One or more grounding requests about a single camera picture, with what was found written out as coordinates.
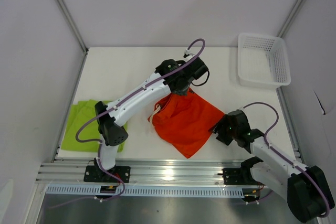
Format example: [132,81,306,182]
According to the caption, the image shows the orange shorts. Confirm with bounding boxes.
[148,89,225,158]

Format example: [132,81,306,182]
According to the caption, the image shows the lime green shorts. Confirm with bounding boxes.
[60,99,129,153]

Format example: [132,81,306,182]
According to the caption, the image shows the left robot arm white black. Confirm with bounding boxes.
[95,58,208,182]

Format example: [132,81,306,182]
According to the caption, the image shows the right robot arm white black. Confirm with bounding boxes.
[213,110,335,223]

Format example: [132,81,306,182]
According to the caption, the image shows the white plastic basket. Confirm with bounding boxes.
[237,33,291,89]

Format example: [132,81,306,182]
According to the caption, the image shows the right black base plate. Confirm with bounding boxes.
[218,167,259,186]

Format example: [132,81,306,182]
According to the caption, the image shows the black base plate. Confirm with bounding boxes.
[83,160,131,183]
[218,167,259,186]

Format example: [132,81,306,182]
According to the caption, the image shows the white slotted cable duct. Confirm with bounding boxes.
[46,184,244,198]

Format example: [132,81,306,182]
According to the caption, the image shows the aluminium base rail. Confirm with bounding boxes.
[35,159,241,187]

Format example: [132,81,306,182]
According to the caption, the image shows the right aluminium corner post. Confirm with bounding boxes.
[277,0,306,38]

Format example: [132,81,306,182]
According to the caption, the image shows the aluminium corner post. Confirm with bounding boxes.
[55,0,88,54]
[277,0,306,38]

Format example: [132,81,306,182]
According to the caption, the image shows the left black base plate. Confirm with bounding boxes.
[83,160,131,183]

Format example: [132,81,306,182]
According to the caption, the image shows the left aluminium corner post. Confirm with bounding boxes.
[55,0,88,54]

